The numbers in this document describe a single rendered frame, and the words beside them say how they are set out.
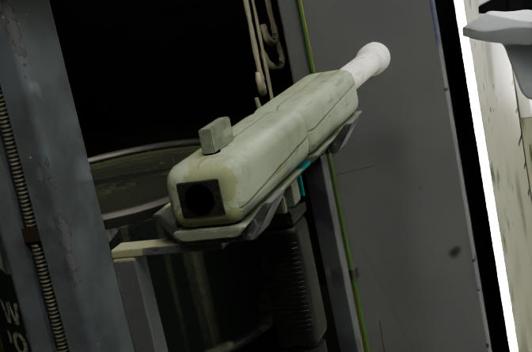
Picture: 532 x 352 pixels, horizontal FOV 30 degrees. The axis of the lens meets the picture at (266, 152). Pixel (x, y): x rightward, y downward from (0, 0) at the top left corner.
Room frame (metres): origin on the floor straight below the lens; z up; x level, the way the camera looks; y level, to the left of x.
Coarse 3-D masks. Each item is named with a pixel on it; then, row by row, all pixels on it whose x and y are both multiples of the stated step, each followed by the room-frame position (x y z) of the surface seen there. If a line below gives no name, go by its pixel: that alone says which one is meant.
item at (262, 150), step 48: (384, 48) 1.01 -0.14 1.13; (288, 96) 0.76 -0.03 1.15; (336, 96) 0.78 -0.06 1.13; (240, 144) 0.61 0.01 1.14; (288, 144) 0.66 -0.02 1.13; (240, 192) 0.57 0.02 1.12; (288, 192) 0.67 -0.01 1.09; (192, 240) 0.57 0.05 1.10; (288, 240) 0.66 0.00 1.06; (288, 288) 0.66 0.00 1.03; (288, 336) 0.67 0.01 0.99
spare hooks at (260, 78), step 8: (248, 0) 1.22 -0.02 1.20; (248, 8) 1.22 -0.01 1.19; (248, 16) 1.22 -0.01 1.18; (256, 16) 1.22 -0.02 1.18; (272, 16) 1.26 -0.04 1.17; (248, 24) 1.22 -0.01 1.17; (256, 24) 1.22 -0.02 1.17; (264, 24) 1.23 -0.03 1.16; (272, 24) 1.26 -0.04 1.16; (264, 32) 1.23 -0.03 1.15; (272, 32) 1.26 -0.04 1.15; (264, 40) 1.24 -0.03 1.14; (272, 40) 1.24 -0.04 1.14; (256, 48) 1.22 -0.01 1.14; (280, 48) 1.26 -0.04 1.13; (256, 56) 1.22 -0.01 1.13; (264, 56) 1.22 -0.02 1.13; (280, 56) 1.27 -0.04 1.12; (256, 64) 1.22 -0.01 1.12; (264, 64) 1.22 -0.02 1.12; (272, 64) 1.25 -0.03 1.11; (280, 64) 1.26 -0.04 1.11; (256, 72) 1.18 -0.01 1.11; (256, 80) 1.18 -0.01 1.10; (264, 88) 1.19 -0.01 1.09; (272, 96) 1.22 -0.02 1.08; (256, 104) 1.19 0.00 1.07
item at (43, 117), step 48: (0, 0) 0.71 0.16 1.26; (48, 0) 0.76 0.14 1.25; (0, 48) 0.71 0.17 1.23; (48, 48) 0.74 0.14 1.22; (0, 96) 0.72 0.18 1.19; (48, 96) 0.73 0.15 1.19; (0, 144) 0.72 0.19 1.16; (48, 144) 0.71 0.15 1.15; (0, 192) 0.72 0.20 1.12; (48, 192) 0.71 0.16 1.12; (48, 240) 0.71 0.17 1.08; (96, 240) 0.74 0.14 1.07; (48, 288) 0.72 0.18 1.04; (96, 288) 0.73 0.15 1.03; (48, 336) 0.72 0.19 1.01; (96, 336) 0.71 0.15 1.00
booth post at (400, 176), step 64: (320, 0) 1.15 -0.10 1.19; (384, 0) 1.12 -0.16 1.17; (320, 64) 1.15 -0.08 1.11; (384, 128) 1.13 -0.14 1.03; (448, 128) 1.10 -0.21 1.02; (384, 192) 1.13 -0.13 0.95; (448, 192) 1.11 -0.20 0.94; (384, 256) 1.14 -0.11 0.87; (448, 256) 1.11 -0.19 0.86; (384, 320) 1.14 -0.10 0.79; (448, 320) 1.12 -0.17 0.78
